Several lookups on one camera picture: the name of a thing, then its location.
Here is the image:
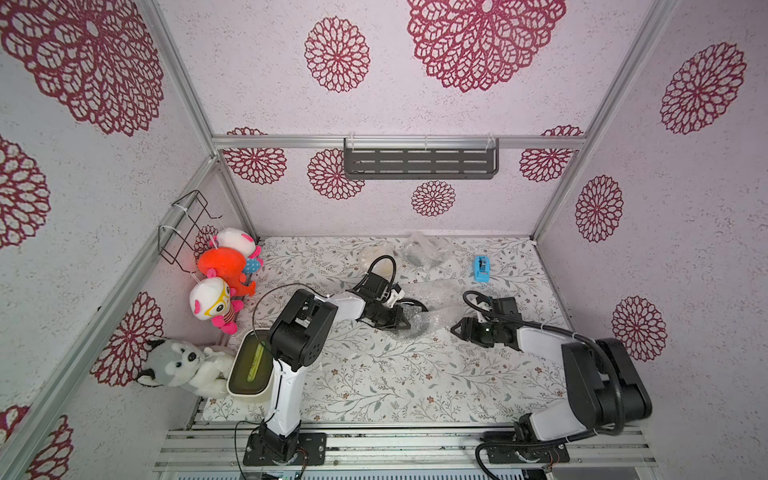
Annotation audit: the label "black wire wall basket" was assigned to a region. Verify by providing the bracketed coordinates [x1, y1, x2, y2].
[156, 190, 221, 274]

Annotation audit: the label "grey husky plush toy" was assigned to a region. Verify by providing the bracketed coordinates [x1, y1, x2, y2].
[136, 337, 235, 399]

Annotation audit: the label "black plate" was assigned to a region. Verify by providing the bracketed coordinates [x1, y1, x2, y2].
[400, 298, 430, 339]

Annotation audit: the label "red orange plush toy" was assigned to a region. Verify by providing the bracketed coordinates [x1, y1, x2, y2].
[196, 247, 256, 296]

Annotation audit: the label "blue tape dispenser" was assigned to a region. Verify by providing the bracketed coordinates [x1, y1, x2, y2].
[473, 255, 491, 283]

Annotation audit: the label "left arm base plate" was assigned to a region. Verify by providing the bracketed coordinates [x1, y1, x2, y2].
[243, 425, 327, 467]

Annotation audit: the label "white pink plush toy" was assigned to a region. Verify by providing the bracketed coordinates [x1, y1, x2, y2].
[211, 227, 264, 275]

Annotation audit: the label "floral table mat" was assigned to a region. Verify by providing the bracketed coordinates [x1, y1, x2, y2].
[239, 237, 566, 424]

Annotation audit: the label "grey metal wall shelf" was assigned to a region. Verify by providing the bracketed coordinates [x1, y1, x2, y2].
[342, 137, 499, 180]

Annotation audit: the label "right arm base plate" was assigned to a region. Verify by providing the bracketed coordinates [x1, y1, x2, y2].
[481, 431, 571, 464]

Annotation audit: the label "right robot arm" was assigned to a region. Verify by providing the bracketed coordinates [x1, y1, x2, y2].
[450, 290, 653, 479]

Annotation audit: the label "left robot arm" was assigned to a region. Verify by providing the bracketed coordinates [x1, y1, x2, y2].
[259, 255, 411, 441]

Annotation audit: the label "white plush doll yellow glasses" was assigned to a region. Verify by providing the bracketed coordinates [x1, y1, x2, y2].
[189, 277, 244, 335]

